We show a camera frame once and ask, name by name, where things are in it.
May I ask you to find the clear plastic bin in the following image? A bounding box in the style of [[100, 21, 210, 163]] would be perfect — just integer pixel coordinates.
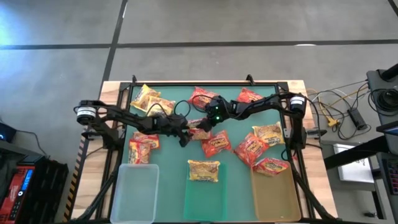
[[110, 163, 160, 224]]

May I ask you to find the black metal table frame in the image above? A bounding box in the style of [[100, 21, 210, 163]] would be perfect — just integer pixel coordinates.
[[74, 74, 338, 223]]

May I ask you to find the black yellow hazard strip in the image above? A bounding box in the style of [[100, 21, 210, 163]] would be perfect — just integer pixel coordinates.
[[63, 110, 96, 222]]

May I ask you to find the coiled black cable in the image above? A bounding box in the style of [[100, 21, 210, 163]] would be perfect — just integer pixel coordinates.
[[368, 88, 398, 118]]

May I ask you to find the black power adapter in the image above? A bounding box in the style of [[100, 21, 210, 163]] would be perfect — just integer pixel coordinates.
[[347, 107, 368, 131]]

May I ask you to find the orange-red Maruchan noodle packet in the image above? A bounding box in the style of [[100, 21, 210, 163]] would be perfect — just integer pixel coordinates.
[[233, 132, 270, 168], [187, 86, 220, 110], [200, 129, 233, 159], [236, 86, 265, 104]]

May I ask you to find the red and black electronic device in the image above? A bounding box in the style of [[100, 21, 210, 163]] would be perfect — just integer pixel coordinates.
[[0, 164, 35, 223]]

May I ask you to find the amber plastic bin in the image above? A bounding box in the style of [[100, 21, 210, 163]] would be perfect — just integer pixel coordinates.
[[250, 161, 302, 223]]

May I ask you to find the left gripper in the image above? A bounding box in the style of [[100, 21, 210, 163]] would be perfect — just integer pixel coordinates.
[[155, 113, 194, 147]]

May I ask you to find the black device with blue light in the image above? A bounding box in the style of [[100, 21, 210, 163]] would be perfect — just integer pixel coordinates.
[[0, 121, 18, 143]]

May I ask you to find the dark tablet screen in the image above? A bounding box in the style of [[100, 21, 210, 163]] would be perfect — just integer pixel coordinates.
[[375, 119, 398, 138]]

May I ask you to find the black plastic crate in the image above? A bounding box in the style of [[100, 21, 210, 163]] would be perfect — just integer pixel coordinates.
[[17, 155, 70, 224]]

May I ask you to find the yellow Maruchan noodle packet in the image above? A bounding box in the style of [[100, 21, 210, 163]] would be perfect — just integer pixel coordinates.
[[187, 159, 221, 183], [146, 95, 177, 118], [129, 83, 162, 113], [251, 121, 286, 147]]

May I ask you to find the black pole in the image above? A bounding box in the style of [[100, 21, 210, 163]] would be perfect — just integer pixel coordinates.
[[381, 63, 398, 82]]

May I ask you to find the white paper sheet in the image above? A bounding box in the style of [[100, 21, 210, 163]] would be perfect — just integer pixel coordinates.
[[332, 143, 376, 184]]

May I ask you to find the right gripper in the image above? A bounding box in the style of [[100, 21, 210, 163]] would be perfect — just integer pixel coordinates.
[[196, 95, 233, 133]]

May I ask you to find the green plastic bin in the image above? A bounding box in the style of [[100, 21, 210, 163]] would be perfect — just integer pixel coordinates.
[[183, 161, 228, 222]]

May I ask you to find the grey equipment cart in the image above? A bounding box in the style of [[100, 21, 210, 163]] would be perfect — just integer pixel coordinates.
[[366, 63, 398, 131]]

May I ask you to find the black stand beam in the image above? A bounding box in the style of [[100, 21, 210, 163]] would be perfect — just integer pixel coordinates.
[[323, 135, 392, 170]]

